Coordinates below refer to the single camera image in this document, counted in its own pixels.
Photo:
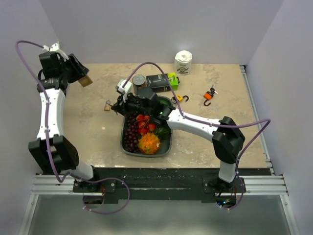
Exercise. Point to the tin can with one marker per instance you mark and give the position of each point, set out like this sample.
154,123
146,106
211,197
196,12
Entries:
138,81

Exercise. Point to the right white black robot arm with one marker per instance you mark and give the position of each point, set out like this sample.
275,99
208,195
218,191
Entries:
225,135

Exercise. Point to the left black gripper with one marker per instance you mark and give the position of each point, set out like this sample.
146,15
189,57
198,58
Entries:
79,70

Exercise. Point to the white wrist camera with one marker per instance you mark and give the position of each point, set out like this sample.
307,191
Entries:
124,88
56,48

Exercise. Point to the black green box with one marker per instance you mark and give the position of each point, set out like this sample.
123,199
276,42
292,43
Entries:
159,84

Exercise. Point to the red cherries bunch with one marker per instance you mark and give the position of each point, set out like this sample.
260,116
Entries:
144,124

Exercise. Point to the toilet paper roll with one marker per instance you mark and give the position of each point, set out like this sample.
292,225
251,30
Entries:
183,62

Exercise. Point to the small brass padlock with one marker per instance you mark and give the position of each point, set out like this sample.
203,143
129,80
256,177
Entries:
107,106

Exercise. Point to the yellow black padlock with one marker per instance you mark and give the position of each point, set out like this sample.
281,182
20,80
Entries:
179,98

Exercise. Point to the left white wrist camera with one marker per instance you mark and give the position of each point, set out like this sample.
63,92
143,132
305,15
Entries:
56,48

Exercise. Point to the orange dragon fruit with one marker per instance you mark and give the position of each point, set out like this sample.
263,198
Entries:
149,144

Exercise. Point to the dark grey fruit tray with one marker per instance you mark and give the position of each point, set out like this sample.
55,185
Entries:
163,133

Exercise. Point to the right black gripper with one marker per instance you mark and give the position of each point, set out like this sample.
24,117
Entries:
122,106

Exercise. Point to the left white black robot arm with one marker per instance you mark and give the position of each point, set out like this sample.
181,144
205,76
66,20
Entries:
52,151

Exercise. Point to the green avocado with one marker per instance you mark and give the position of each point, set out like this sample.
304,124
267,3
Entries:
165,101

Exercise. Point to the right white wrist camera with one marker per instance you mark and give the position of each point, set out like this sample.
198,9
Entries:
124,88

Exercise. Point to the dark red grape bunch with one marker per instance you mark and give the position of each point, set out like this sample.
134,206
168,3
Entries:
130,135

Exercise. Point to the large brass padlock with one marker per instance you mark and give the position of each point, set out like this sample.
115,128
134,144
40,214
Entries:
85,81

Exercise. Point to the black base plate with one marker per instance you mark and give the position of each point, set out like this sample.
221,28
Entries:
188,184

